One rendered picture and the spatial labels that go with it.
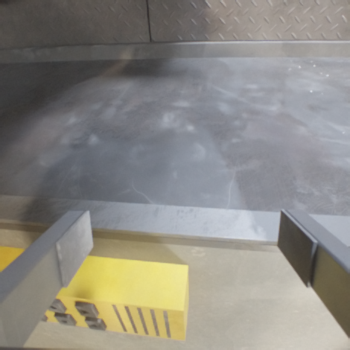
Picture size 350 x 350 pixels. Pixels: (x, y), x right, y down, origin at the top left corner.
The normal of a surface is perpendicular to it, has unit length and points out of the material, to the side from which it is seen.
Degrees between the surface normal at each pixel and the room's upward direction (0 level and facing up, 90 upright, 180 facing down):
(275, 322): 0
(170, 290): 90
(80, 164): 90
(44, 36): 0
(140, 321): 0
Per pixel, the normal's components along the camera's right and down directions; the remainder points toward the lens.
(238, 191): -0.04, -0.79
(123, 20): -0.13, 0.61
